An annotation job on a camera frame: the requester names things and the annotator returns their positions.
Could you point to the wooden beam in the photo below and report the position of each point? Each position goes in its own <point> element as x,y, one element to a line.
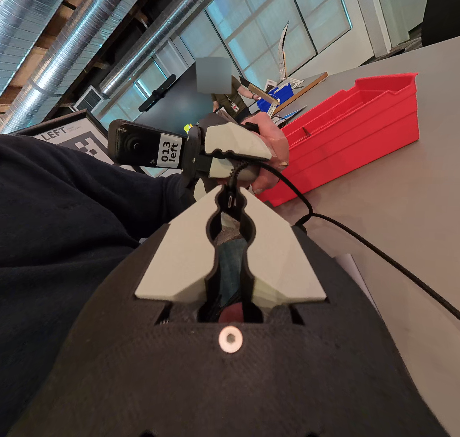
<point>302,92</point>

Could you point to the person's left hand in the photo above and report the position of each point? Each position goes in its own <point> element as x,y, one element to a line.
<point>277,150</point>

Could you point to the person's right hand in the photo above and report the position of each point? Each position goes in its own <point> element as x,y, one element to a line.
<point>231,313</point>

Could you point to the person's blue jeans leg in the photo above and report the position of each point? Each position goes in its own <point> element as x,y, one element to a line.
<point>231,272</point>

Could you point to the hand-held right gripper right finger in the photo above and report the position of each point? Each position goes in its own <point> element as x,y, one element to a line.
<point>284,264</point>

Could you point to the black display screen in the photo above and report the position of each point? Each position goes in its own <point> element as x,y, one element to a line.
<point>180,106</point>

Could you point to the silver ceiling duct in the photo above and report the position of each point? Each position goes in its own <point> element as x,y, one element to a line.
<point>79,42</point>
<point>165,27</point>

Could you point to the blue box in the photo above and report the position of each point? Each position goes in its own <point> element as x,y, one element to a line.
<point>277,96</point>

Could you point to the red plastic bin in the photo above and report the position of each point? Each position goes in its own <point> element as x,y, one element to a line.
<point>345,135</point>

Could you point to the person's left forearm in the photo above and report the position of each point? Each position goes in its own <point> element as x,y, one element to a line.
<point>72,193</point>

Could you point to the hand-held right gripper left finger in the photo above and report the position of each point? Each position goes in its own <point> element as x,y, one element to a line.
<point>176,261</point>

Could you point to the grey usb hub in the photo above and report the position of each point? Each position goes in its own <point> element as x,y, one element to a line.
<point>356,279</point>

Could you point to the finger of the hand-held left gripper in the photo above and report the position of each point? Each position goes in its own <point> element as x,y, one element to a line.
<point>230,170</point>
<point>233,141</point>

